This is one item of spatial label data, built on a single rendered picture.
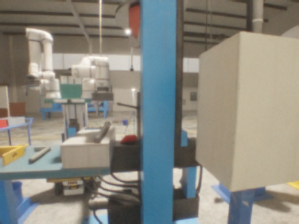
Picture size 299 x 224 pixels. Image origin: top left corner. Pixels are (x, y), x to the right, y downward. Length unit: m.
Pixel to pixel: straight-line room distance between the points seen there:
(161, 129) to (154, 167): 0.22
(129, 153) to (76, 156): 0.39
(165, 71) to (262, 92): 0.49
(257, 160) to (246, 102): 0.16
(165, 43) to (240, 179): 0.68
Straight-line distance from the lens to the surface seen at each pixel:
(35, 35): 2.34
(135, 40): 1.16
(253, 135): 0.44
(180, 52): 1.01
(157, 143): 0.81
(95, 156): 0.81
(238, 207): 0.65
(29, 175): 0.96
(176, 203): 1.36
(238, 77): 0.40
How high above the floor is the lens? 1.42
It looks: 6 degrees down
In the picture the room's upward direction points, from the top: straight up
